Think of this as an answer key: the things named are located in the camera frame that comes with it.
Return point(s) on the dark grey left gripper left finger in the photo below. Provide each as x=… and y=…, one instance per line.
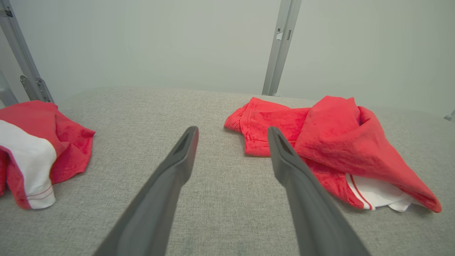
x=156, y=199

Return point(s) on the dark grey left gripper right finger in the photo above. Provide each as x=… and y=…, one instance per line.
x=309, y=206

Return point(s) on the red Bulls 23 jersey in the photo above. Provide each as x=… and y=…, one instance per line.
x=337, y=135

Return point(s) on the red shorts with white stripes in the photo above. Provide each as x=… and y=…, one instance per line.
x=71, y=142

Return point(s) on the grey metal post with hinge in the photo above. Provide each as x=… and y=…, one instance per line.
x=280, y=46

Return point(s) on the grey metal frame with bracket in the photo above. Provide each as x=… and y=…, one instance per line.
x=21, y=53

